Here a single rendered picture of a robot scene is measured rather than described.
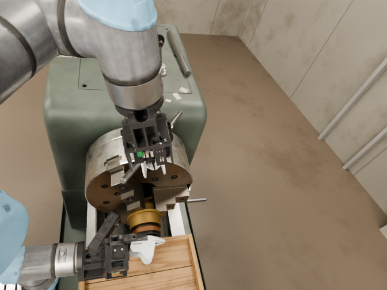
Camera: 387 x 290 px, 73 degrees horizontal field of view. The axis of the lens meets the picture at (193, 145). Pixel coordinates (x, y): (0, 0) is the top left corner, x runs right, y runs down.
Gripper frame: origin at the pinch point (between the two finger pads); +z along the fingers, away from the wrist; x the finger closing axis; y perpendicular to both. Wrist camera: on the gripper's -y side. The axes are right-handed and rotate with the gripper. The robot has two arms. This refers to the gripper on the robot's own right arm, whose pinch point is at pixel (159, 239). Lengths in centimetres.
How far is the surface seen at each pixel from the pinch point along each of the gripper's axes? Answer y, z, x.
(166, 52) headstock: -64, 8, 17
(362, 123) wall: -113, 220, -64
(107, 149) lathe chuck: -21.0, -13.0, 12.5
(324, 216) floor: -42, 162, -108
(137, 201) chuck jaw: -8.5, -5.6, 5.8
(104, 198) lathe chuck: -14.7, -14.2, -2.4
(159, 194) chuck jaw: -12.3, 1.3, 1.8
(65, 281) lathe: -7, -30, -54
